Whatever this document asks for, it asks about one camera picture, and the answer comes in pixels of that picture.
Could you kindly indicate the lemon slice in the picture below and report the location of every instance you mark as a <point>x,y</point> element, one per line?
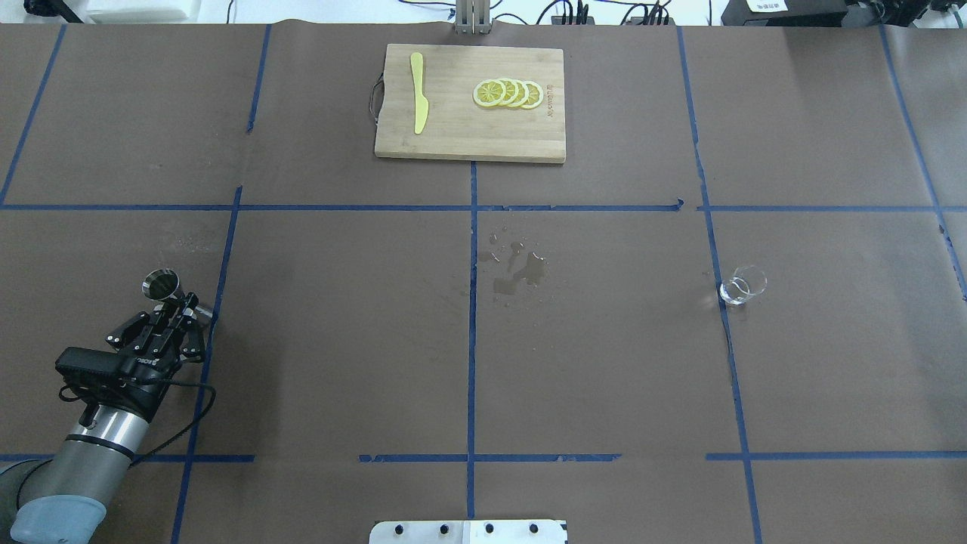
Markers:
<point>508,93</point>

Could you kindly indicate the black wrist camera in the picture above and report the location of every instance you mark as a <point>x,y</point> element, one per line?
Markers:
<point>82,367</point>

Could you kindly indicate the small clear glass cup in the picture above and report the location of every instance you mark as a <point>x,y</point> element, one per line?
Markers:
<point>744,284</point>

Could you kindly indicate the aluminium frame post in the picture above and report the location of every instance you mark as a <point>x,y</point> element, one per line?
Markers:
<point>473,17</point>

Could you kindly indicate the wooden cutting board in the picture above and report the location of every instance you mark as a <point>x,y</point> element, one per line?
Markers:
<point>457,128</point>

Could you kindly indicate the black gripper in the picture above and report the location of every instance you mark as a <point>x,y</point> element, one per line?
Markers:
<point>140,387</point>

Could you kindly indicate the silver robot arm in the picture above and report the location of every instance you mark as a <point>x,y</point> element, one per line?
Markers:
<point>65,498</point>

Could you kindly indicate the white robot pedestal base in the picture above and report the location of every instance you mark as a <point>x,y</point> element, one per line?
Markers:
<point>471,531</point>

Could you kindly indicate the steel jigger measuring cup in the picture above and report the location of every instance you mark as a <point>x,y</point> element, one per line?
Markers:
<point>164,286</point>

